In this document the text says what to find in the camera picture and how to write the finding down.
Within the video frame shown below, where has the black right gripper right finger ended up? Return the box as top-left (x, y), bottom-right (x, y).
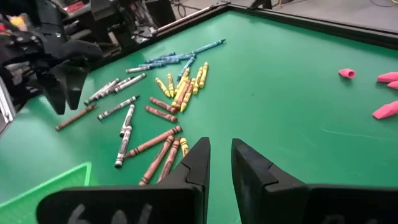
top-left (231, 138), bottom-right (398, 224)

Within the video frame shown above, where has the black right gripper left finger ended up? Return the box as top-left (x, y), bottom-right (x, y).
top-left (36, 136), bottom-right (211, 224)

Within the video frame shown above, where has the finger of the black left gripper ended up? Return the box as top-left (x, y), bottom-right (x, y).
top-left (63, 60), bottom-right (91, 111)
top-left (36, 67), bottom-right (68, 116)

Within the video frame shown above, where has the brown crayon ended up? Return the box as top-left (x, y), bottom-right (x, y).
top-left (157, 138), bottom-right (182, 184)
top-left (144, 105), bottom-right (179, 124)
top-left (123, 125), bottom-right (183, 160)
top-left (148, 96), bottom-right (178, 114)
top-left (175, 80), bottom-right (192, 110)
top-left (138, 134), bottom-right (176, 187)
top-left (55, 104), bottom-right (98, 132)

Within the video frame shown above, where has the green plastic basket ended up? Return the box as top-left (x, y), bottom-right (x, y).
top-left (0, 161), bottom-right (93, 224)

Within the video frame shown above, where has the black table frame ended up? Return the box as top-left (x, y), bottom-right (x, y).
top-left (90, 1), bottom-right (398, 71)

